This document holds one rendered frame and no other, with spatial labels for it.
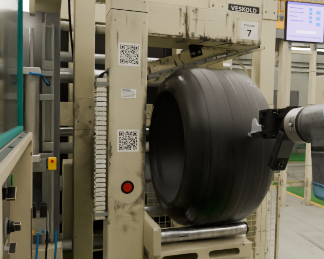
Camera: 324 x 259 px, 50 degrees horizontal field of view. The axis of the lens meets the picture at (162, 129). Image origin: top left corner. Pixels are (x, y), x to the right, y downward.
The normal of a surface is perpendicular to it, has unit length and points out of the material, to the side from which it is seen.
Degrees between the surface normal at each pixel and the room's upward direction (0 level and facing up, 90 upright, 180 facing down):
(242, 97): 53
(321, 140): 88
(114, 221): 90
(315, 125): 90
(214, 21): 90
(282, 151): 112
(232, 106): 59
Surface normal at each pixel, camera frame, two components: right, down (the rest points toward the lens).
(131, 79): 0.31, 0.06
